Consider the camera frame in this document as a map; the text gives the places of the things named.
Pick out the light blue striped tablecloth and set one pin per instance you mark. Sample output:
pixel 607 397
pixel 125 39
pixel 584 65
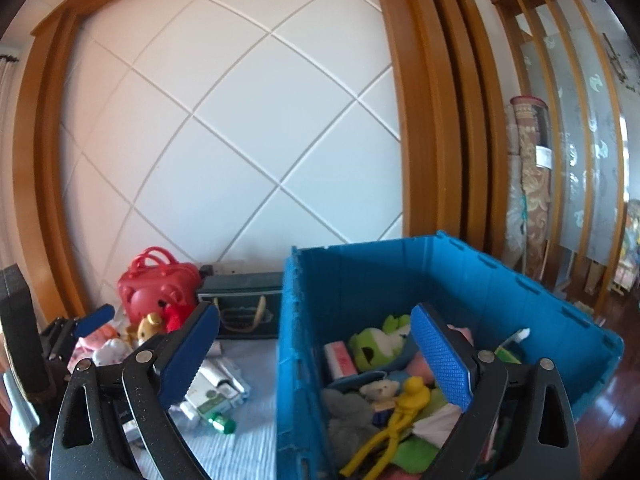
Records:
pixel 240 450

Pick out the white cloth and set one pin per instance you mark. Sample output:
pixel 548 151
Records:
pixel 437 425

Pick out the hanging vine ceiling decoration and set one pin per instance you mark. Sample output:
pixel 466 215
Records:
pixel 622 65

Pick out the blue plastic storage bin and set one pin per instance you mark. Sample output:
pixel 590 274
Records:
pixel 450 270

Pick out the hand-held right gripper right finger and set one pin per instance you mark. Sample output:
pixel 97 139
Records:
pixel 442 360

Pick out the small beige teddy bear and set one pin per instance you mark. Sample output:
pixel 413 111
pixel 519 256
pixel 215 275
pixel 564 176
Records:
pixel 380 392

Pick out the red plush toy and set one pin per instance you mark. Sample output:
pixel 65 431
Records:
pixel 175 317

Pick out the cream rolled carpet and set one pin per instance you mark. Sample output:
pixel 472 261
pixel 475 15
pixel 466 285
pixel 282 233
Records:
pixel 512 232

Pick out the wooden wall panel frame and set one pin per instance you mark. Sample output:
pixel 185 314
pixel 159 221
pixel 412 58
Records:
pixel 430 110

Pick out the wooden frosted glass partition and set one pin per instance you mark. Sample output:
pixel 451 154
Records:
pixel 595 160

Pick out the green frog plush toy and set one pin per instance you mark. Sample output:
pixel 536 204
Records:
pixel 372 347

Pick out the dark green box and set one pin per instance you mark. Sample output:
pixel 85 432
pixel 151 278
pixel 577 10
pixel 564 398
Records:
pixel 240 290

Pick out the green capped bottle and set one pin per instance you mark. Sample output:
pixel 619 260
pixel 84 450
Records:
pixel 222 422

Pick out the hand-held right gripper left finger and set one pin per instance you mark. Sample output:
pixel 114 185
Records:
pixel 192 355

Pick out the red handbag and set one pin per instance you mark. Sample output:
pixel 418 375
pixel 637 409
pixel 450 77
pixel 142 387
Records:
pixel 150 287

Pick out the pile of colourful bags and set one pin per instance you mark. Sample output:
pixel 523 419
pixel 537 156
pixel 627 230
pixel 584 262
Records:
pixel 632 240

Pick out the pink white plush toy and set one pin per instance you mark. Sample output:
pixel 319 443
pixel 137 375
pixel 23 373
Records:
pixel 102 342

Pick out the patterned rolled carpet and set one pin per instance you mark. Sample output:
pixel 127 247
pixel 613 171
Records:
pixel 532 200

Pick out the yellow rubber figure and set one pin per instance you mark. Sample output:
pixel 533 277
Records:
pixel 407 405

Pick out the grey plush toy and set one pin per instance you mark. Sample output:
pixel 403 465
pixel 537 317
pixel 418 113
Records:
pixel 345 420

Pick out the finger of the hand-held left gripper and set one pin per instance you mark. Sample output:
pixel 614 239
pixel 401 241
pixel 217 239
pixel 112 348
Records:
pixel 95 320

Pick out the brown teddy plush toy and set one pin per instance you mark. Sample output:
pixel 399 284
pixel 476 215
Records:
pixel 148 329

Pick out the green cloth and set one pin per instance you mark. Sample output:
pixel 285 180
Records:
pixel 415 452

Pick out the pink white packet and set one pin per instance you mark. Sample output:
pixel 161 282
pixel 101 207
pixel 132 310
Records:
pixel 341 360

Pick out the white green tube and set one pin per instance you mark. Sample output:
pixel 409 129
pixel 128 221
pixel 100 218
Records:
pixel 512 342

